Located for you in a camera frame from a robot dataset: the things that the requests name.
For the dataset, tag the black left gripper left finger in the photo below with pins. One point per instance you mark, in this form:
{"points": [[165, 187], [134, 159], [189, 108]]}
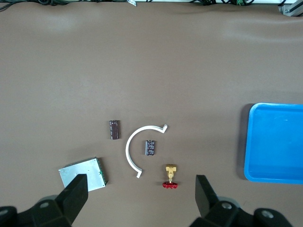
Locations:
{"points": [[71, 194]]}

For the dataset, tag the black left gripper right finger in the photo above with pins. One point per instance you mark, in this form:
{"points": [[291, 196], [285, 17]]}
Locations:
{"points": [[204, 196]]}

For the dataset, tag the blue plastic tray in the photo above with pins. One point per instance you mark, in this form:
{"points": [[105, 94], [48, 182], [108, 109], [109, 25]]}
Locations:
{"points": [[274, 142]]}

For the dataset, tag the silver metal circuit module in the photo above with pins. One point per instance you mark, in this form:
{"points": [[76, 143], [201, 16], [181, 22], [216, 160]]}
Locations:
{"points": [[82, 169]]}

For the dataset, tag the white curved plastic bracket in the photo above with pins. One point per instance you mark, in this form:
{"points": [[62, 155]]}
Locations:
{"points": [[127, 151]]}

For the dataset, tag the aluminium profile bracket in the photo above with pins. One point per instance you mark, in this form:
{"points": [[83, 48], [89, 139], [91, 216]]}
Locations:
{"points": [[290, 9]]}

